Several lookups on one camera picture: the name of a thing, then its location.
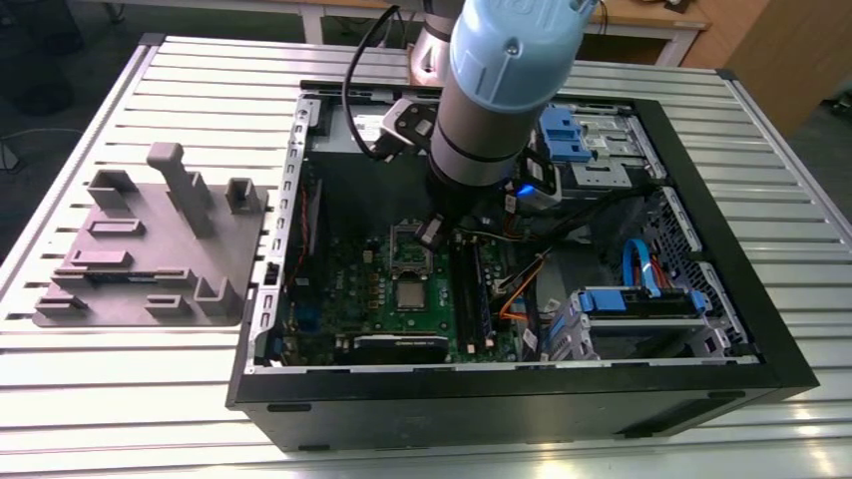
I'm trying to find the metal socket cover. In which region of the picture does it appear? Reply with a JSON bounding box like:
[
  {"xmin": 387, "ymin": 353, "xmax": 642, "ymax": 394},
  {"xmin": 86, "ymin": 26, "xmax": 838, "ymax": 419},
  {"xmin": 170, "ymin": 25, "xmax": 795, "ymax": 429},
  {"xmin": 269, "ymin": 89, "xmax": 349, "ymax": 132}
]
[{"xmin": 387, "ymin": 219, "xmax": 434, "ymax": 279}]

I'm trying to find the grey power supply unit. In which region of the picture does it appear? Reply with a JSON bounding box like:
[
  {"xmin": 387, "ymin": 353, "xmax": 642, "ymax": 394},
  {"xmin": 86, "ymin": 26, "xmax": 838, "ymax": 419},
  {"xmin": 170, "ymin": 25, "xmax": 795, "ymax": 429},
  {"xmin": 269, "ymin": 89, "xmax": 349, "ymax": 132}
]
[{"xmin": 306, "ymin": 103, "xmax": 441, "ymax": 236}]

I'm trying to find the black RAM slot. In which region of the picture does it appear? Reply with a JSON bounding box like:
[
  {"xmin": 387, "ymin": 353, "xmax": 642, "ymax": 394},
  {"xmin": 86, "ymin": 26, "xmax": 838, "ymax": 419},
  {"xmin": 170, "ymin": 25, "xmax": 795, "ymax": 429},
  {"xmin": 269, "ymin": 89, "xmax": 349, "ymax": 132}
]
[
  {"xmin": 445, "ymin": 236, "xmax": 466, "ymax": 352},
  {"xmin": 453, "ymin": 236, "xmax": 474, "ymax": 352},
  {"xmin": 461, "ymin": 236, "xmax": 482, "ymax": 350}
]

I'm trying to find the blue plastic drive latch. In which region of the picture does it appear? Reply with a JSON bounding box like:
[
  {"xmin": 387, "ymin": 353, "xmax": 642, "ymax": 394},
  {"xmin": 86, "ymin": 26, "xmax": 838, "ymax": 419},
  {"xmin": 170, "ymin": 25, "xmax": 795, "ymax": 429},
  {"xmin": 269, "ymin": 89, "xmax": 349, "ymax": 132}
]
[{"xmin": 538, "ymin": 107, "xmax": 594, "ymax": 164}]

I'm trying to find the metal drive cage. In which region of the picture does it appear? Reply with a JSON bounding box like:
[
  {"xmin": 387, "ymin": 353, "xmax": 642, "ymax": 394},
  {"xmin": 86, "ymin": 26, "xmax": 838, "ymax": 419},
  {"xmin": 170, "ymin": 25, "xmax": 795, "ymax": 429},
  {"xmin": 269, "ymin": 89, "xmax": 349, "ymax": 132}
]
[{"xmin": 523, "ymin": 102, "xmax": 669, "ymax": 217}]

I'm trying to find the green motherboard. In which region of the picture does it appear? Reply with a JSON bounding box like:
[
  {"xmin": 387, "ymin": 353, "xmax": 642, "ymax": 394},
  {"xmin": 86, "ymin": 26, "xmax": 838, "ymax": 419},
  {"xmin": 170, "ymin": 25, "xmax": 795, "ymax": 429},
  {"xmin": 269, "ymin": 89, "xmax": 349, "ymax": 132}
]
[{"xmin": 282, "ymin": 232, "xmax": 521, "ymax": 365}]

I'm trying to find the black graphics card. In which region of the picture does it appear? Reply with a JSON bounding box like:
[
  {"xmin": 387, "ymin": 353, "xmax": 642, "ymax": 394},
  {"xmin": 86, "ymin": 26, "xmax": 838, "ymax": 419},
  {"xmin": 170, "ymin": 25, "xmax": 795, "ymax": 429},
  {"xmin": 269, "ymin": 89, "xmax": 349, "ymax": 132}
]
[{"xmin": 330, "ymin": 331, "xmax": 450, "ymax": 366}]

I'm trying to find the blue board connector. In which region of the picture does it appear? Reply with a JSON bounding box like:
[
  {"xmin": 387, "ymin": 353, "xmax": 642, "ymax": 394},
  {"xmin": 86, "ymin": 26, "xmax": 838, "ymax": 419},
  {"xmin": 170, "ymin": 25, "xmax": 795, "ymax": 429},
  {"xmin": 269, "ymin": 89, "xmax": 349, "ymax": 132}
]
[{"xmin": 294, "ymin": 304, "xmax": 322, "ymax": 334}]

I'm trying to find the hard disk in blue carrier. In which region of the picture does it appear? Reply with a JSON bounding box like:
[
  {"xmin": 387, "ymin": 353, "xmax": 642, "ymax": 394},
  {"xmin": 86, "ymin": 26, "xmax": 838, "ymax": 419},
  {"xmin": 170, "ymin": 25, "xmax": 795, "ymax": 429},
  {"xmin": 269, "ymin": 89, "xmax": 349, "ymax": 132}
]
[{"xmin": 574, "ymin": 286, "xmax": 707, "ymax": 321}]

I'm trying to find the metal disk cage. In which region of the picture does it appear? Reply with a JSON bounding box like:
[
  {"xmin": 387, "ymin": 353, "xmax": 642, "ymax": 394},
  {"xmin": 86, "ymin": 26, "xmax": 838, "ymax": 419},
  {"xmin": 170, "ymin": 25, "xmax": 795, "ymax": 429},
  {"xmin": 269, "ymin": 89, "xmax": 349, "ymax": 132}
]
[{"xmin": 567, "ymin": 286, "xmax": 761, "ymax": 363}]

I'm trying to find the black PC case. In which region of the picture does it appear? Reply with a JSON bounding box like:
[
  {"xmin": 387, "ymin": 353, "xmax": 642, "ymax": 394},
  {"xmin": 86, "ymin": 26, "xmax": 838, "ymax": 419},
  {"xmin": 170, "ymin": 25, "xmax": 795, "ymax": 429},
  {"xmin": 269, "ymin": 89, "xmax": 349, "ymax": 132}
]
[{"xmin": 223, "ymin": 79, "xmax": 821, "ymax": 454}]

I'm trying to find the wooden desk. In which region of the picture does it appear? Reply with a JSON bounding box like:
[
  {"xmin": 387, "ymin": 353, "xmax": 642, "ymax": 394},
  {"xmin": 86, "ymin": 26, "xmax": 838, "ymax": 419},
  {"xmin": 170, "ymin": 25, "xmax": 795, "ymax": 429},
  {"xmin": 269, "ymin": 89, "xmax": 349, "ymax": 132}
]
[{"xmin": 298, "ymin": 0, "xmax": 711, "ymax": 69}]

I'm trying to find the grey parts rack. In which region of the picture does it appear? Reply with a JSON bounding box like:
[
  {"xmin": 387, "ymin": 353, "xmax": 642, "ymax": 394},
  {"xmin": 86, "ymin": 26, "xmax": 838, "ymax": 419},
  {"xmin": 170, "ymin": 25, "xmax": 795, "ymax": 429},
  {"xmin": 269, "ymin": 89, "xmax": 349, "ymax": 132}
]
[{"xmin": 30, "ymin": 142, "xmax": 279, "ymax": 329}]

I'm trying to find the wooden cabinet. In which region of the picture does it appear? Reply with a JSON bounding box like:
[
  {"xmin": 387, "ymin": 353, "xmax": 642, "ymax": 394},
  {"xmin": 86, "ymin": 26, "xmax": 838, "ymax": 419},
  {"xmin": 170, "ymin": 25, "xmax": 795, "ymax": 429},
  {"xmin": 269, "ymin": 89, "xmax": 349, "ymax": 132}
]
[{"xmin": 683, "ymin": 0, "xmax": 852, "ymax": 137}]

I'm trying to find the white grey wire bundle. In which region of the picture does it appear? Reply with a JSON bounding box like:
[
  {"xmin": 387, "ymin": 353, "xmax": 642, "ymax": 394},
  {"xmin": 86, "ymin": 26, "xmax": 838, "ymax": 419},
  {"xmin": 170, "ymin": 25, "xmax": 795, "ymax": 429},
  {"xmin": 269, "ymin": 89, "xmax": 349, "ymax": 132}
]
[{"xmin": 454, "ymin": 225, "xmax": 533, "ymax": 241}]

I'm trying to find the orange red wire bundle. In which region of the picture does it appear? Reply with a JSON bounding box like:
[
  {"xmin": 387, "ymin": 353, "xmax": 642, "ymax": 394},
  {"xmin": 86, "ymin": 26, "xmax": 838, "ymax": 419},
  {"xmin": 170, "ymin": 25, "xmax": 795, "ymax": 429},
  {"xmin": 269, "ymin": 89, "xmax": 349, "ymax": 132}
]
[
  {"xmin": 498, "ymin": 217, "xmax": 537, "ymax": 243},
  {"xmin": 495, "ymin": 271, "xmax": 541, "ymax": 321}
]

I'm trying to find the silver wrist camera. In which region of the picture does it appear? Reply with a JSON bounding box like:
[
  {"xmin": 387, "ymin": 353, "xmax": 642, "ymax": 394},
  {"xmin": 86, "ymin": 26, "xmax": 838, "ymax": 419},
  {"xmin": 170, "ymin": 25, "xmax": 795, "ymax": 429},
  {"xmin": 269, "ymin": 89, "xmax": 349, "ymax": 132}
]
[
  {"xmin": 375, "ymin": 98, "xmax": 439, "ymax": 151},
  {"xmin": 514, "ymin": 149, "xmax": 563, "ymax": 209}
]

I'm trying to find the black cable bundle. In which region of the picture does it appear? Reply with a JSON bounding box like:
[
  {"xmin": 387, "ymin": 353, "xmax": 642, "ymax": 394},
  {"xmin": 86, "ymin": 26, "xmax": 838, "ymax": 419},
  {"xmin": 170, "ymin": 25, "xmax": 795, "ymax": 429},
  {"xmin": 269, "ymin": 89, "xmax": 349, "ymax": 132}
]
[{"xmin": 494, "ymin": 183, "xmax": 661, "ymax": 296}]

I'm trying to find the blue flat wire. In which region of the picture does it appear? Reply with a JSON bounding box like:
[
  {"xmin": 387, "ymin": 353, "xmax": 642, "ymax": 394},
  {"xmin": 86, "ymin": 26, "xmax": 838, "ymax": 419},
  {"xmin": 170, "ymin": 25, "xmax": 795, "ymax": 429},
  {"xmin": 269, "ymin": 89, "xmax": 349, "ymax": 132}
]
[
  {"xmin": 537, "ymin": 298, "xmax": 573, "ymax": 361},
  {"xmin": 619, "ymin": 238, "xmax": 667, "ymax": 301}
]

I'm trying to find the black camera cable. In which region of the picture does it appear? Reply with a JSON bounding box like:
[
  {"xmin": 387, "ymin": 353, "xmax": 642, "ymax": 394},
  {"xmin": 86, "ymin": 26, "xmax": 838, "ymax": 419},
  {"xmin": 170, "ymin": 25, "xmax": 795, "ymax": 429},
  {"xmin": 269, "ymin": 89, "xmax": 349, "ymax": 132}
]
[{"xmin": 341, "ymin": 4, "xmax": 405, "ymax": 164}]

